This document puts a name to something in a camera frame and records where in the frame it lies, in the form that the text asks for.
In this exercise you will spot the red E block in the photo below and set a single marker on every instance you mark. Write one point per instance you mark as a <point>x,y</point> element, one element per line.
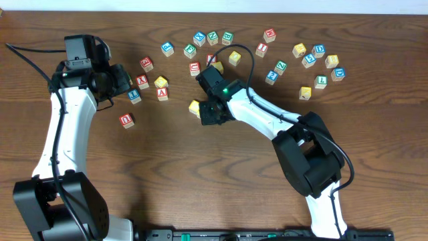
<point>146,64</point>

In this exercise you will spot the yellow O block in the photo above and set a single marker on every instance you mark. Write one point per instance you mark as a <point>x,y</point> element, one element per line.
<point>234,58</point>

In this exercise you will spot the blue d block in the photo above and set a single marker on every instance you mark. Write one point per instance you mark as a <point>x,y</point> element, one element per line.
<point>318,50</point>
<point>338,74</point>

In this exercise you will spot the yellow S block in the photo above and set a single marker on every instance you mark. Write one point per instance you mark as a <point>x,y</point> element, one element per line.
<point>219,67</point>

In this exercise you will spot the green Z block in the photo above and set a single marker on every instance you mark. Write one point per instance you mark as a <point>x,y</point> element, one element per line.
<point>280,67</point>

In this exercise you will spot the red O block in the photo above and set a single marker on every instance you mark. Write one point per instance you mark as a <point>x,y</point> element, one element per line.
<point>126,121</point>

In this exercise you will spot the blue X block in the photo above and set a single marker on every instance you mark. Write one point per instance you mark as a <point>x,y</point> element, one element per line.
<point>199,38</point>

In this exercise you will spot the red U block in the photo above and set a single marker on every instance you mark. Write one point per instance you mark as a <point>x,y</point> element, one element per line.
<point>194,68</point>

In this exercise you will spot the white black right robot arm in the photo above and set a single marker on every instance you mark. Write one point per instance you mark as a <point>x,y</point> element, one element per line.
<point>309,157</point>

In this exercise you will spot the red Y block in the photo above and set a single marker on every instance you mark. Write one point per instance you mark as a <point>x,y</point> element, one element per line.
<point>142,82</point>

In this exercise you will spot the blue D block upper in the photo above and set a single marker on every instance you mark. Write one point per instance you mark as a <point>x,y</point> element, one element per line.
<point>318,50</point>

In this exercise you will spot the red i block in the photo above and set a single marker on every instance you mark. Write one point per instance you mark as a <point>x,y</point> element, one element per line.
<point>211,59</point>
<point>261,50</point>

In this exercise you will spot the yellow block upper right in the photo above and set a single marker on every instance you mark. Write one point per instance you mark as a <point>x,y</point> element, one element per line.
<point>299,50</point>

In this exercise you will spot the red H block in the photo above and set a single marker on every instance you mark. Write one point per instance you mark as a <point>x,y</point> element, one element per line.
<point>269,35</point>

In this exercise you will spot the red A block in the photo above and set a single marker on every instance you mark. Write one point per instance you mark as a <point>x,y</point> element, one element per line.
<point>162,94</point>

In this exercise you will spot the green L block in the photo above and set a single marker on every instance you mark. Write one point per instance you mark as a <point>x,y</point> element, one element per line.
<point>320,82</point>

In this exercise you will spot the green B block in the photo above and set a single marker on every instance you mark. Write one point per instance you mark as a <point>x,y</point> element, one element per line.
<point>227,38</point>

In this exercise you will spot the green N block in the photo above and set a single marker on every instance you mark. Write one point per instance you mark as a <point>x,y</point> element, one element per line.
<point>212,38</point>

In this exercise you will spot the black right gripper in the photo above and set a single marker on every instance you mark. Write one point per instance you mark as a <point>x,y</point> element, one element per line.
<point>210,112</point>

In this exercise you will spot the yellow W block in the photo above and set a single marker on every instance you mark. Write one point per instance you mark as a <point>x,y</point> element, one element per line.
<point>305,93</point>

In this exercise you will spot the yellow C block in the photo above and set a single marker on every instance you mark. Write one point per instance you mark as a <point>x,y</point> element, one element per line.
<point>194,108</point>

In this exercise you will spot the red I block right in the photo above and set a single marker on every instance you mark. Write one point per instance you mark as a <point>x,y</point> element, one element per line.
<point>261,50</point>

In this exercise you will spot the green F block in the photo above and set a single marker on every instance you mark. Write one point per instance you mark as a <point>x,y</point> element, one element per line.
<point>190,51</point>

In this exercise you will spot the blue T block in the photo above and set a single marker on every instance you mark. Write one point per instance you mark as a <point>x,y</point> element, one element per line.
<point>134,96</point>

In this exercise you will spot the blue 2 block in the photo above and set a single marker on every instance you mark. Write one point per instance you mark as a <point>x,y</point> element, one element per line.
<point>271,77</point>

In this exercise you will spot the blue D block lower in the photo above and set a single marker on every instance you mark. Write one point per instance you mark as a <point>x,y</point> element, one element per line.
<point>338,74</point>

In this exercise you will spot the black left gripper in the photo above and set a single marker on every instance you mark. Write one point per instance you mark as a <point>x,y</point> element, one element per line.
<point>121,77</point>

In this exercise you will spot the yellow 8 block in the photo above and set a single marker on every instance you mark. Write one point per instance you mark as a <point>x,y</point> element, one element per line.
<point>331,61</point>

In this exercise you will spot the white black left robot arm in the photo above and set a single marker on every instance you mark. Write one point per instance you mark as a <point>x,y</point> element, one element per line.
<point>59,202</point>

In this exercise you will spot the blue P block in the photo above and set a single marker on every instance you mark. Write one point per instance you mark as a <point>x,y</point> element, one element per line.
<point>167,49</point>

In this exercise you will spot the yellow G block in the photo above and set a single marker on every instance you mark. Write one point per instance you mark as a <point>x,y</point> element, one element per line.
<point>161,82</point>

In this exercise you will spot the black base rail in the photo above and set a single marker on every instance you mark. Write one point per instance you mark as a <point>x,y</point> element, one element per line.
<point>170,235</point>

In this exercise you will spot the blue 5 block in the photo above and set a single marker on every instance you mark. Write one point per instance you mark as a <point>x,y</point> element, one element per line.
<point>308,60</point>

